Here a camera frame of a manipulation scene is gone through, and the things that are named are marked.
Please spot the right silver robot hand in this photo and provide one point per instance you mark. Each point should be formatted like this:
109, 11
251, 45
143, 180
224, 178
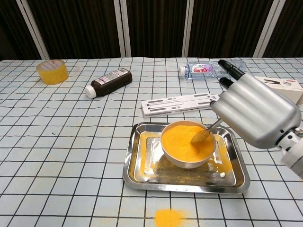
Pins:
255, 113

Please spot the metal spoon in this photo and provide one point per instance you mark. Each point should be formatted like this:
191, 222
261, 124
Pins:
200, 137

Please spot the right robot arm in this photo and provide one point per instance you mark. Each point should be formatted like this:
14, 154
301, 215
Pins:
293, 156

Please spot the beige bowl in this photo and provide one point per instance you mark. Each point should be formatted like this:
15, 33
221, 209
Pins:
187, 163

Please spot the orange powder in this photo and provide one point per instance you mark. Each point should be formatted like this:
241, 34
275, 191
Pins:
168, 218

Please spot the white stapler box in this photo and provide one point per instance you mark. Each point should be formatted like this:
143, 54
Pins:
293, 91

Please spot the clear plastic water bottle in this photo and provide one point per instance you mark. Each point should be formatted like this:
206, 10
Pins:
201, 71

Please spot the white folding laptop stand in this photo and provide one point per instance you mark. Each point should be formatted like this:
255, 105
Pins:
177, 104

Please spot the large rectangular steel tray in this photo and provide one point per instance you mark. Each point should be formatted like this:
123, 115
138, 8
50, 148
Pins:
184, 188

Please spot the small rectangular steel tray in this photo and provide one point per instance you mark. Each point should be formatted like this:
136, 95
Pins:
165, 175

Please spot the black folding screen white frames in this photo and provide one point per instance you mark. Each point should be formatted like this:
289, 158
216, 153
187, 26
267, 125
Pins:
154, 23

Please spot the brown bottle white cap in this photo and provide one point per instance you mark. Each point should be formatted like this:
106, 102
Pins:
111, 82

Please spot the checkered tablecloth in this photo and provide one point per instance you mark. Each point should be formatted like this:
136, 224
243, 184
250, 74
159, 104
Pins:
71, 142

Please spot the yellow tape roll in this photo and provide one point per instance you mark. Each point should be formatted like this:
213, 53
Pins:
53, 75

